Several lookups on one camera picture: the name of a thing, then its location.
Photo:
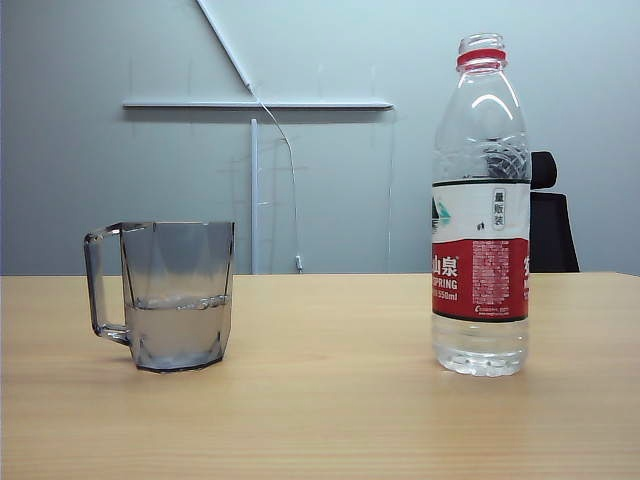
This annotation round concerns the clear red-label water bottle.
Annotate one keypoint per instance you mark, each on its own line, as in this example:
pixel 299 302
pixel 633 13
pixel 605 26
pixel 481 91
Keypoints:
pixel 480 270

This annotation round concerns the vertical white wall conduit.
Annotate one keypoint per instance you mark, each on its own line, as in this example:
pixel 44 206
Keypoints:
pixel 255 200

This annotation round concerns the transparent grey plastic mug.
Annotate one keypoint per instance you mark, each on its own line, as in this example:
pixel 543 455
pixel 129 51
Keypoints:
pixel 175 320

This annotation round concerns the diagonal white wall conduit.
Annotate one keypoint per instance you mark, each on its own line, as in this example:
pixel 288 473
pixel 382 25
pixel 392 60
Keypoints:
pixel 225 42

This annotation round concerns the black mesh office chair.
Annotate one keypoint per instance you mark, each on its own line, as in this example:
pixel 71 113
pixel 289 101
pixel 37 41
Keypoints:
pixel 552 230

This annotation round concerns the horizontal white wall conduit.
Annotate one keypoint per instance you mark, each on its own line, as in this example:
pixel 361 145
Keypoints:
pixel 200 104

